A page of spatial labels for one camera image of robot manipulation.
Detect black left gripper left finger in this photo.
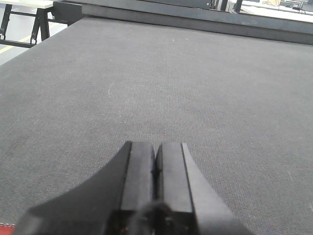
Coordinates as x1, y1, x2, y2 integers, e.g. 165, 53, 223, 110
13, 141, 154, 235

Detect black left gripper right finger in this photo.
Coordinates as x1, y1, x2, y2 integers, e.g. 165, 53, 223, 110
156, 142, 252, 235

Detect black fabric table mat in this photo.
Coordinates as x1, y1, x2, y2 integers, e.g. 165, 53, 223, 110
0, 19, 313, 235

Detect white table black legs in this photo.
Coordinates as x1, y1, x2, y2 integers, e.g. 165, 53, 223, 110
0, 0, 54, 48

